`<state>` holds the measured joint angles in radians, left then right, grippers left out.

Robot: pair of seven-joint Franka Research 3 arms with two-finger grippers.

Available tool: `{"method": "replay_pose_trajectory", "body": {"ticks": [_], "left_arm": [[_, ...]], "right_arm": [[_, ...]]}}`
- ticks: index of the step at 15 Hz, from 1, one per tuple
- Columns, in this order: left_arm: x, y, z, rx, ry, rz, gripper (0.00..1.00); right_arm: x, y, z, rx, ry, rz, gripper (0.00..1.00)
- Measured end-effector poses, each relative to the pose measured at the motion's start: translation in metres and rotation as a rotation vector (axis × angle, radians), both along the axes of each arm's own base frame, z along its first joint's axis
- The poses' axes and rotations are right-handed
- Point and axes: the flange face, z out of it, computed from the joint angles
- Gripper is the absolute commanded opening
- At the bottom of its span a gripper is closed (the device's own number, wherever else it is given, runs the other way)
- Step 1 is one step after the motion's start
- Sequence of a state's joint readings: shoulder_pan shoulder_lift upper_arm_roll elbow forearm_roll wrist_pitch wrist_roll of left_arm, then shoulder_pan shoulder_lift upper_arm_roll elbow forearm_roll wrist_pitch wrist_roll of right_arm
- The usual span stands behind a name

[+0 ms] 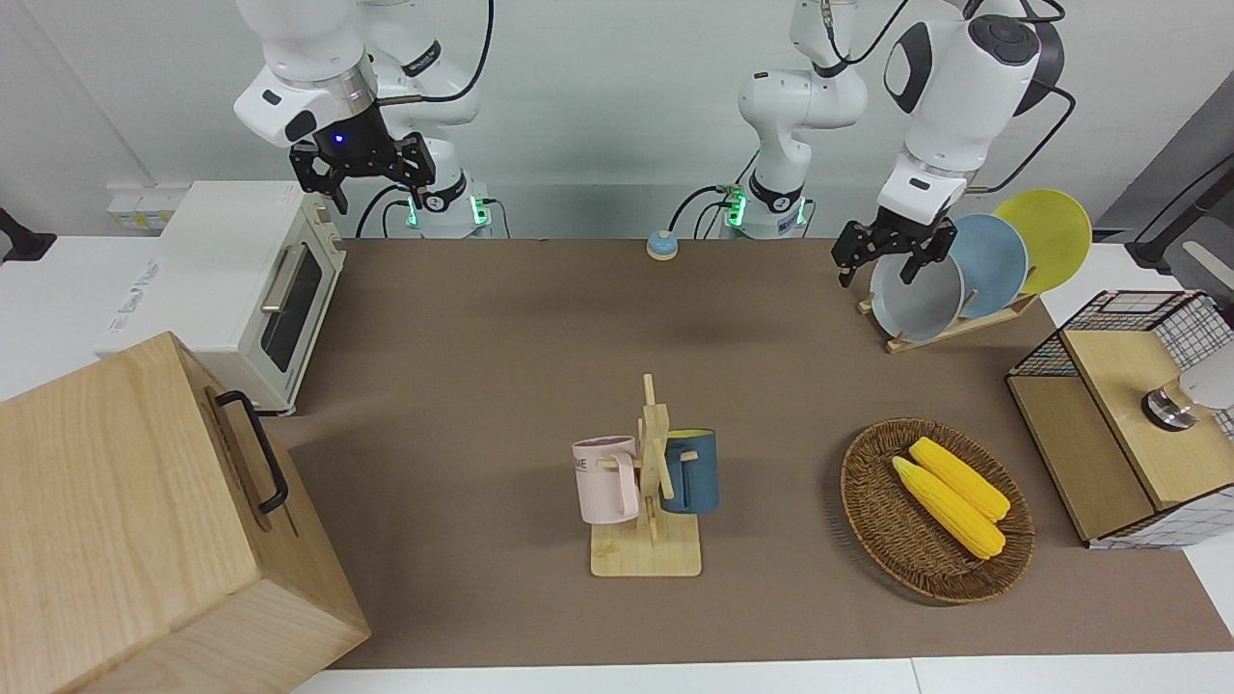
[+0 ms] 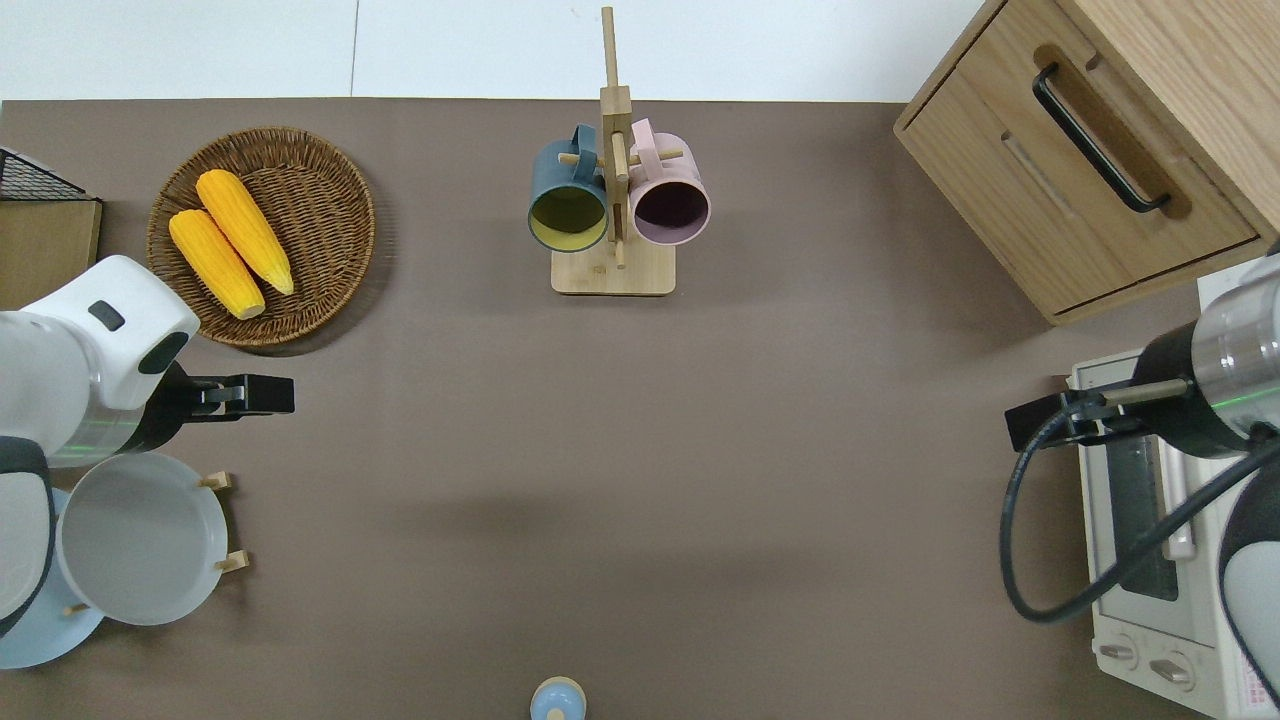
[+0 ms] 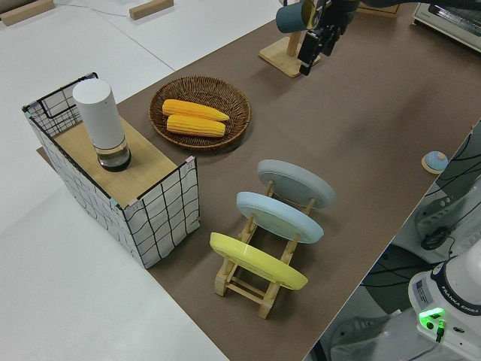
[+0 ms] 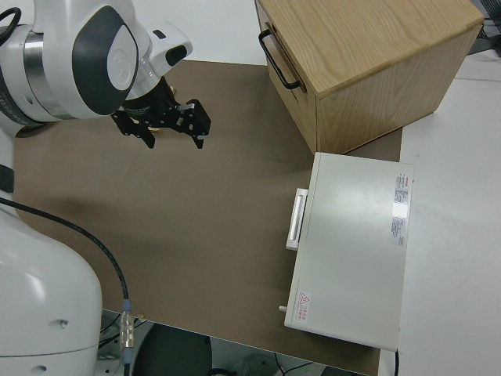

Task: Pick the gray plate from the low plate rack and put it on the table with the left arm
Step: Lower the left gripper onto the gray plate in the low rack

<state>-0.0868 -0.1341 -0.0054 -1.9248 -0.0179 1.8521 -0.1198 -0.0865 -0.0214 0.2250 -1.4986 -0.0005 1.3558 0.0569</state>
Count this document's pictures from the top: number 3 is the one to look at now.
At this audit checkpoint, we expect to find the large wooden box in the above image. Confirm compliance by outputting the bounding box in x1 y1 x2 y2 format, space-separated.
355 4 400 18

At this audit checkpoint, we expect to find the gray plate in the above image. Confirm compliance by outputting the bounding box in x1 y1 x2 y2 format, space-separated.
257 159 336 211

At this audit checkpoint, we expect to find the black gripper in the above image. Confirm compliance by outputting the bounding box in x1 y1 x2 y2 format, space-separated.
299 0 358 77

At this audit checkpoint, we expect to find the round wicker basket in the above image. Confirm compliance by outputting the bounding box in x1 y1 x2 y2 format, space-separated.
149 76 252 152

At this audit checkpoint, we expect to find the coiled black cable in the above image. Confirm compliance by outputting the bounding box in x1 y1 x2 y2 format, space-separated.
420 226 451 251

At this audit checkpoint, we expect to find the wooden mug tree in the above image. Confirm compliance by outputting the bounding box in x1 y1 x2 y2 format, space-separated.
258 0 322 79

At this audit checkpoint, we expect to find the dark blue mug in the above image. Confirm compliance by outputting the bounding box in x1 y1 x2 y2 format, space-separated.
276 2 313 34

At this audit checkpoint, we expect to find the wire basket with wooden shelf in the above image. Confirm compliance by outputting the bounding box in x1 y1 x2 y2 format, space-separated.
22 71 201 270

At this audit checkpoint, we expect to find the light blue plate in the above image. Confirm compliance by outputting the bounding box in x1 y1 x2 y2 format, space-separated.
236 191 325 245

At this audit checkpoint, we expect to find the yellow corn cob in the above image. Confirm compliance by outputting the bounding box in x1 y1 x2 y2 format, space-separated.
162 99 231 123
166 114 227 138

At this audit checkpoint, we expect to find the thin blue cable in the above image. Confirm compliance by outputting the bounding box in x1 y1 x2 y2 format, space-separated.
54 2 131 18

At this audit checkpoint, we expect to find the low wooden plate rack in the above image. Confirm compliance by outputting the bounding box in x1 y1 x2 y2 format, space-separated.
213 180 317 320

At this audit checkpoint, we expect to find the white toaster oven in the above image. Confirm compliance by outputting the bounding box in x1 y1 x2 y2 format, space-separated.
411 0 481 57

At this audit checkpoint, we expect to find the yellow plate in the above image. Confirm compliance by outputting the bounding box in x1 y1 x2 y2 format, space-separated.
209 232 310 291

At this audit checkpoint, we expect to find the wooden block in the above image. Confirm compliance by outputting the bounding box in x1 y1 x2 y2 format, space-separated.
0 0 54 27
129 0 175 21

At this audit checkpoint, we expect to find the blue call bell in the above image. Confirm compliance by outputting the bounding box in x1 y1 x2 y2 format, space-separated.
420 150 449 174

